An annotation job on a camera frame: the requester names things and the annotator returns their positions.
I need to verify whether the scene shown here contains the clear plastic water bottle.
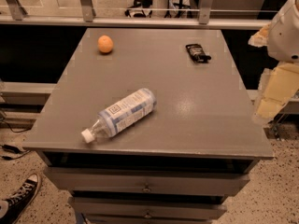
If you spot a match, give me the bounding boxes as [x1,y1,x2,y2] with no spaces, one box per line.
[81,88,156,143]

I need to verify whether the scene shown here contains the orange fruit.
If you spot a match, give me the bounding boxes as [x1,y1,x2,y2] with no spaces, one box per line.
[98,35,114,53]

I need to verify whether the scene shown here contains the black rxbar chocolate wrapper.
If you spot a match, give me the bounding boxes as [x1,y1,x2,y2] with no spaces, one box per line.
[185,44,211,63]

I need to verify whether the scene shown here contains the grey drawer cabinet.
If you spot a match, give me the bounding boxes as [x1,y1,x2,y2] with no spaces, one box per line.
[24,28,273,224]

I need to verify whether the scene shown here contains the black power adapter cable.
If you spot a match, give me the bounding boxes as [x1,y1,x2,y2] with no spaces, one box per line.
[0,142,31,161]

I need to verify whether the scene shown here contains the metal railing frame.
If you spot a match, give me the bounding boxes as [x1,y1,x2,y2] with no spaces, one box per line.
[0,0,275,30]

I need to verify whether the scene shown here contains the black office chair base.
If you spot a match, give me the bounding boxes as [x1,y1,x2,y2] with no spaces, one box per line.
[124,0,152,18]

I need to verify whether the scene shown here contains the black canvas sneaker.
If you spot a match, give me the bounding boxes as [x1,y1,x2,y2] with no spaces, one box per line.
[0,174,41,224]

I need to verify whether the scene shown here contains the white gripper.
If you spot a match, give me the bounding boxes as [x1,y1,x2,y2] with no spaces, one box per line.
[248,0,299,124]

